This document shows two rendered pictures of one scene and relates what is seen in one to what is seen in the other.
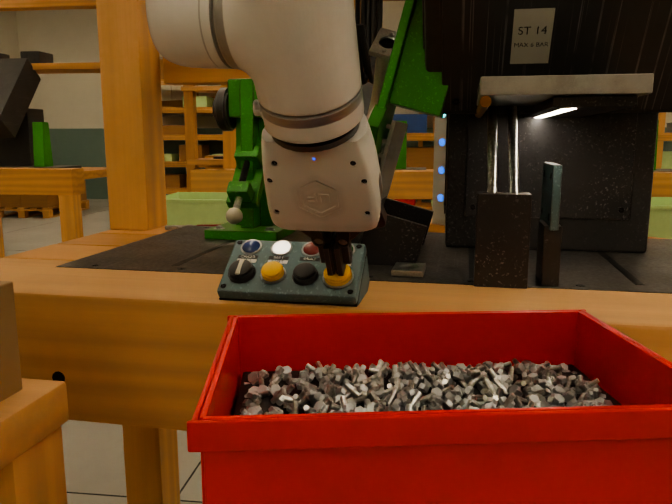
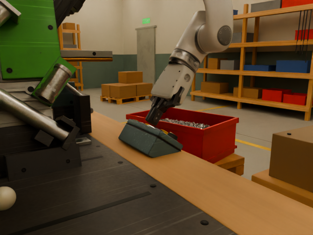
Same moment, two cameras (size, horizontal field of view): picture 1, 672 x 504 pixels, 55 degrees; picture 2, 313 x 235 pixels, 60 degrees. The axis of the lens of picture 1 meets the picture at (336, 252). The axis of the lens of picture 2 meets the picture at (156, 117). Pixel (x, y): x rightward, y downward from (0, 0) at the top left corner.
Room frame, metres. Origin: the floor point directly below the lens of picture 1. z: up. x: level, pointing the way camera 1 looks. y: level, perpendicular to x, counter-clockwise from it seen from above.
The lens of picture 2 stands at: (1.12, 0.51, 1.11)
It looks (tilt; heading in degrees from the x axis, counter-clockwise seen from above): 12 degrees down; 226
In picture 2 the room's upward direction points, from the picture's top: straight up
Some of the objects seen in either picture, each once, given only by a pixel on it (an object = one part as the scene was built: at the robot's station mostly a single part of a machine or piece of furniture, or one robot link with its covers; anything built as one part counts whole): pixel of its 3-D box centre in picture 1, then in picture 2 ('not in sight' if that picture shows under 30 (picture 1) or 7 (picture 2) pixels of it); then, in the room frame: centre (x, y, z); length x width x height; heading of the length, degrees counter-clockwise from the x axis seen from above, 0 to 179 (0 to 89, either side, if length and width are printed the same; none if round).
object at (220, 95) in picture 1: (224, 109); not in sight; (1.15, 0.20, 1.12); 0.07 x 0.03 x 0.08; 169
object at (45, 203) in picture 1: (43, 197); not in sight; (9.30, 4.26, 0.22); 1.20 x 0.81 x 0.44; 176
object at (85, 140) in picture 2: (409, 269); (78, 141); (0.80, -0.09, 0.90); 0.06 x 0.04 x 0.01; 168
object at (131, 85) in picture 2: not in sight; (127, 86); (-3.40, -5.21, 0.37); 1.20 x 0.80 x 0.74; 1
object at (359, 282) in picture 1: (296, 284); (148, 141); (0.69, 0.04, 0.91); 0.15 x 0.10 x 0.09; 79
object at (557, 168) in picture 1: (549, 221); (59, 106); (0.77, -0.26, 0.97); 0.10 x 0.02 x 0.14; 169
